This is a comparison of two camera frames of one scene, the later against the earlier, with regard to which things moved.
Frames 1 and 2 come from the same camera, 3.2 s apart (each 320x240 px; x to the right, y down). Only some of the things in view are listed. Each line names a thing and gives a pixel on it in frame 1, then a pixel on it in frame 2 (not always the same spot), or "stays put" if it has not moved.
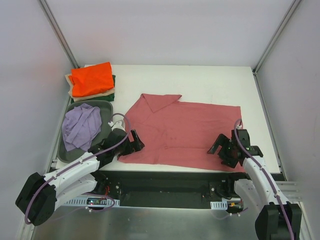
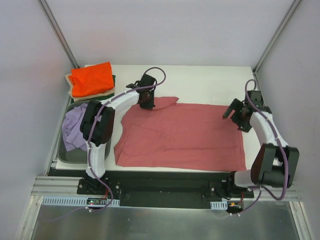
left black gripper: x=130 y=145 to x=146 y=104
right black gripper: x=225 y=153 to x=236 y=110
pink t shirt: x=177 y=133 stays put
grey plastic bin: x=106 y=109 stays put
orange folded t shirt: x=91 y=79 stays put
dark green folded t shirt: x=109 y=97 stays put
